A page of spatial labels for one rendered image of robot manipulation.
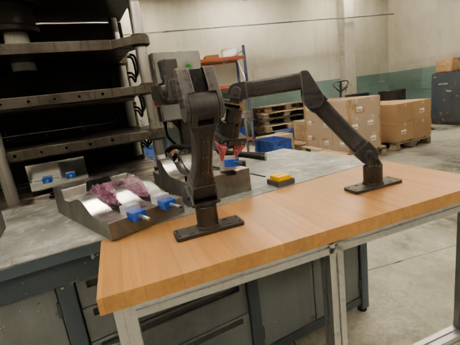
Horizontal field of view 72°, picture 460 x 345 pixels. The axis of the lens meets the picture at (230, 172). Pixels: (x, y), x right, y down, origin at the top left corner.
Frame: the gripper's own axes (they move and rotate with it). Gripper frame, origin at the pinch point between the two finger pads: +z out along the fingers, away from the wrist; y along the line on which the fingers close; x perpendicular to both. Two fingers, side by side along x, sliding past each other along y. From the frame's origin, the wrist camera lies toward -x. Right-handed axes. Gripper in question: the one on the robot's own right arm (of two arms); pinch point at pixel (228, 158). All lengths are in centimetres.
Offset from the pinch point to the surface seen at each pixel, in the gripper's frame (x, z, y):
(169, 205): 14.0, 6.8, 26.6
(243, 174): 3.8, 5.5, -5.4
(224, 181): 4.5, 7.3, 2.6
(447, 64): -324, 12, -672
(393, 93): -365, 85, -595
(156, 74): -94, -9, 3
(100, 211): 4.8, 11.8, 46.0
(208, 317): 23, 56, 12
